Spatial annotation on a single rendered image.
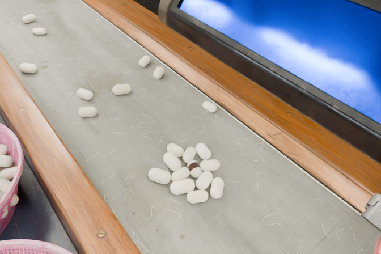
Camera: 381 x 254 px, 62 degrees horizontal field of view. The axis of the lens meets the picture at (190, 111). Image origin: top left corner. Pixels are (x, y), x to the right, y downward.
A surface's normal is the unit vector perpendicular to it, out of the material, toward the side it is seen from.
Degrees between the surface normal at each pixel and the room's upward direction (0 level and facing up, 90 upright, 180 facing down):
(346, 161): 0
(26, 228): 0
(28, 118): 0
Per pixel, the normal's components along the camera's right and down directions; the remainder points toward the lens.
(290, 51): -0.61, -0.08
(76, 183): 0.07, -0.75
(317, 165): -0.50, -0.26
